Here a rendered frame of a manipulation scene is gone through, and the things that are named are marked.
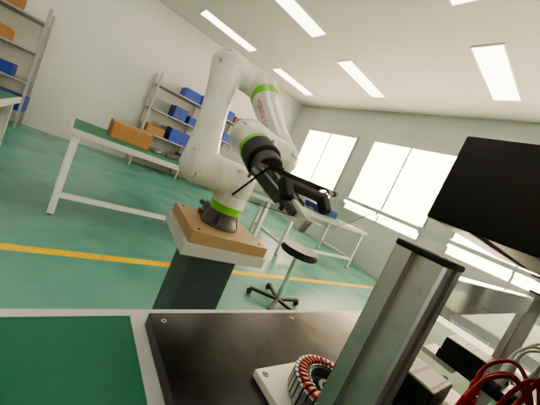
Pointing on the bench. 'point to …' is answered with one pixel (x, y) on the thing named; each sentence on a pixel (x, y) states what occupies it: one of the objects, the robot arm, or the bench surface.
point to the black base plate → (239, 351)
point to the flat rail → (486, 300)
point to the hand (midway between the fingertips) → (298, 214)
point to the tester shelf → (494, 199)
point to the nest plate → (275, 383)
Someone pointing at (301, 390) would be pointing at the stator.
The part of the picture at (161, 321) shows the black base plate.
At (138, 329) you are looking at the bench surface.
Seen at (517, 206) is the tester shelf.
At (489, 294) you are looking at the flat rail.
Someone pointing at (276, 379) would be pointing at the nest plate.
